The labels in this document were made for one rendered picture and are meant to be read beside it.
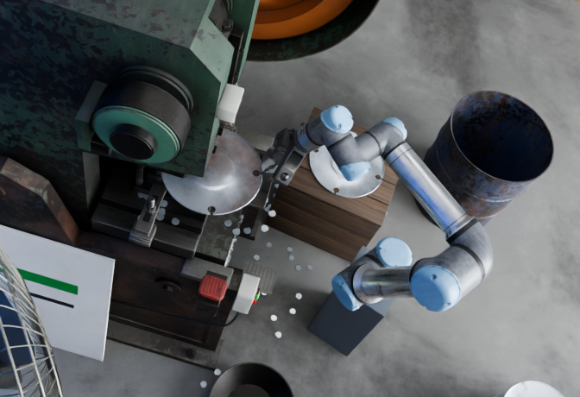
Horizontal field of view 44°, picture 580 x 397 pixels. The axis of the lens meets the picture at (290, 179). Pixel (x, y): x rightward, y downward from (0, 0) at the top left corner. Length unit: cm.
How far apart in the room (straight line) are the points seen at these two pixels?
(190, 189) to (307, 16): 57
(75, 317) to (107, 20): 128
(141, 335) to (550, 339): 161
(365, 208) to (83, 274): 102
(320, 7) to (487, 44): 201
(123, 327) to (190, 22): 148
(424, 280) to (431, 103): 179
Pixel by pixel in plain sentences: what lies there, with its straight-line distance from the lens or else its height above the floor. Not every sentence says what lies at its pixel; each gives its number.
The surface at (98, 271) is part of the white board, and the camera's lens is 218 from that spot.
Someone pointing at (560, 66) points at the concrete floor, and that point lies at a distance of 397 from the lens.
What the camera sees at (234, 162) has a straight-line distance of 207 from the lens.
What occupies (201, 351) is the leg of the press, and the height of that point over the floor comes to 3.
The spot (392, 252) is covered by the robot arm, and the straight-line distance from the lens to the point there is 217.
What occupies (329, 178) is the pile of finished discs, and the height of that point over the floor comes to 35.
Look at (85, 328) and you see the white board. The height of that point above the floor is 19.
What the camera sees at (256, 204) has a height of 78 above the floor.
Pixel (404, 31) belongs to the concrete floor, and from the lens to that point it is 369.
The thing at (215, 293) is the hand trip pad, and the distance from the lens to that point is 191.
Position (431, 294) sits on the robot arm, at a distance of 178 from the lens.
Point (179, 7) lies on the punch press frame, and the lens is 143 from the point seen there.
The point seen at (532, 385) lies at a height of 24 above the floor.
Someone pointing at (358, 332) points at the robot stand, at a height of 24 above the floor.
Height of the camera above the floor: 254
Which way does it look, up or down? 58 degrees down
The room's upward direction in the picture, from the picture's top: 22 degrees clockwise
